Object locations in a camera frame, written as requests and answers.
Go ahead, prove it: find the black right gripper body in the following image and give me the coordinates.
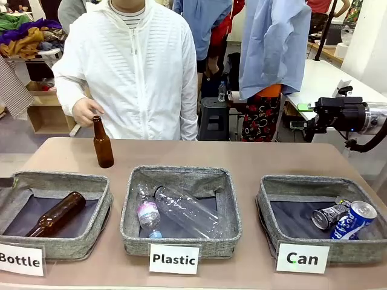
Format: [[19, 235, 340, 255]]
[[313, 96, 368, 133]]

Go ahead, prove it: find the large brown glass bottle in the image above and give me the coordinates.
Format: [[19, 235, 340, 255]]
[[25, 191, 87, 238]]

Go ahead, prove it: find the dark soda can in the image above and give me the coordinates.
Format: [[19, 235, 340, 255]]
[[311, 200, 352, 231]]

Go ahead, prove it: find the small brown glass bottle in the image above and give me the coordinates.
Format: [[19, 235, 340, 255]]
[[92, 115, 115, 169]]

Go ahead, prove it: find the blue Pocari can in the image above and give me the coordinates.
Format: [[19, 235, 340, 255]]
[[329, 200, 379, 241]]

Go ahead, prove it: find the large clear plastic bottle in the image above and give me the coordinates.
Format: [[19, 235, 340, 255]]
[[152, 184, 225, 240]]

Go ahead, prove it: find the small purple label plastic bottle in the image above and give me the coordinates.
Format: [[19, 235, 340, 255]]
[[135, 183, 164, 240]]

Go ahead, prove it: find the person's left forearm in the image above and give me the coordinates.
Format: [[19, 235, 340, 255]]
[[180, 90, 199, 141]]

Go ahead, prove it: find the person's right forearm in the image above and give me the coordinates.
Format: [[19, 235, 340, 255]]
[[51, 66, 93, 117]]

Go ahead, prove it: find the grey fabric basket bottle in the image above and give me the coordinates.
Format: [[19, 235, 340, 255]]
[[0, 171, 114, 261]]

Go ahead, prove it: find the grey fabric basket can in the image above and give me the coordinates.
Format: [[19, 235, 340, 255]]
[[256, 174, 387, 265]]

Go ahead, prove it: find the grey fabric basket plastic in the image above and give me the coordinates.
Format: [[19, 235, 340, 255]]
[[120, 165, 242, 259]]

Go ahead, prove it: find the white Can label sign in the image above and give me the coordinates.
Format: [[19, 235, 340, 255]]
[[276, 243, 331, 274]]

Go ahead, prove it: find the person's right hand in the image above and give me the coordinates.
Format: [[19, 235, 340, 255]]
[[72, 98, 106, 128]]

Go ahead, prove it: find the red floral dress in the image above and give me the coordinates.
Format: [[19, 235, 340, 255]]
[[241, 83, 284, 143]]

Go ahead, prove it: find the white paper roll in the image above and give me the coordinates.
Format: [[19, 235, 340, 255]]
[[334, 42, 349, 60]]

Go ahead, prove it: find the hanging light blue shirt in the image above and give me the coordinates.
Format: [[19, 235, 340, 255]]
[[238, 0, 313, 101]]

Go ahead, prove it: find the brown cardboard box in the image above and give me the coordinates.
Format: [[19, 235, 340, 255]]
[[26, 80, 77, 135]]

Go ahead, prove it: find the white Bottle label sign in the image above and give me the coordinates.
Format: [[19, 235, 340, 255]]
[[0, 241, 46, 277]]

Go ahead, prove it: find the black stand pole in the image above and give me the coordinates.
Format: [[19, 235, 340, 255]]
[[314, 0, 340, 63]]

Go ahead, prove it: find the black plastic stool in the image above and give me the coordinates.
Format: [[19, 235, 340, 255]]
[[199, 97, 231, 142]]

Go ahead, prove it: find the checkered cloth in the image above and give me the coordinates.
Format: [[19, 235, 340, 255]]
[[0, 56, 35, 121]]

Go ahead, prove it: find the person in blue shirt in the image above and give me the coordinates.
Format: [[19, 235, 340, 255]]
[[172, 0, 234, 74]]

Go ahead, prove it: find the white clothes rack table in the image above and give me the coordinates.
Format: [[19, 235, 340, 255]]
[[5, 48, 66, 82]]

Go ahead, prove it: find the colourful clothes pile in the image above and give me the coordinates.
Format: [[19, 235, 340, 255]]
[[0, 11, 69, 60]]

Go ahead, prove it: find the person in white jacket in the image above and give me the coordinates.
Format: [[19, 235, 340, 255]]
[[51, 0, 199, 141]]

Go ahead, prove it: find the person in grey jacket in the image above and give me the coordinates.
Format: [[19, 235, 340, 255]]
[[57, 0, 86, 31]]

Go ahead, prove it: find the white Plastic label sign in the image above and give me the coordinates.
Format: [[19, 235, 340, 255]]
[[148, 243, 200, 276]]

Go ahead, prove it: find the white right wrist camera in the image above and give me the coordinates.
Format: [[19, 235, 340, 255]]
[[334, 79, 354, 98]]

